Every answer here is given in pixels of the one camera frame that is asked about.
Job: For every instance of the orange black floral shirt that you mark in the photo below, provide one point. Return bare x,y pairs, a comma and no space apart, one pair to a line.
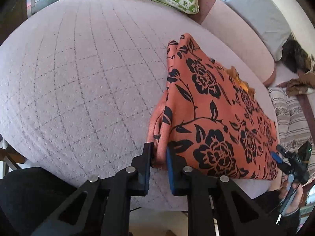
211,108

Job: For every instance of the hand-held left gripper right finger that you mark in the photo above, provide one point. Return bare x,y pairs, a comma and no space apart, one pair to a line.
170,174

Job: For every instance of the grey pillow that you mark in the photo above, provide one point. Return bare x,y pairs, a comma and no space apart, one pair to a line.
260,14

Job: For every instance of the pink maroon cushion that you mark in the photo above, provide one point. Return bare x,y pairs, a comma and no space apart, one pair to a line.
306,103

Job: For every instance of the person's black pants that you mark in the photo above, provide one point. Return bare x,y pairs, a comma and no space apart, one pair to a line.
34,196

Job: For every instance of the pink bolster pillow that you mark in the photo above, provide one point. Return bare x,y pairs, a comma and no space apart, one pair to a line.
236,39

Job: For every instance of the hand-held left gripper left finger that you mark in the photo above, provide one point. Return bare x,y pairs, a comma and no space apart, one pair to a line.
147,179

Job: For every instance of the person's right forearm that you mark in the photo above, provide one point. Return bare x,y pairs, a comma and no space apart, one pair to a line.
289,222

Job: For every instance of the person's right hand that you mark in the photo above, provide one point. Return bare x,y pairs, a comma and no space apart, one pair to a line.
298,196

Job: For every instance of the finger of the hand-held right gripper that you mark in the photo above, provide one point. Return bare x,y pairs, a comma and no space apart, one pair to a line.
276,158
285,152

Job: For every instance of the striped floral blanket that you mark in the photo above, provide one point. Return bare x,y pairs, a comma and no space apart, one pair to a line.
292,118

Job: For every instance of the dark furry cloth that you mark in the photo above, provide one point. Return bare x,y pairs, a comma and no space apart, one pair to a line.
295,55

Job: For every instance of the brown crumpled cloth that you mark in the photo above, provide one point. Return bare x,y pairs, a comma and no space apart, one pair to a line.
301,83

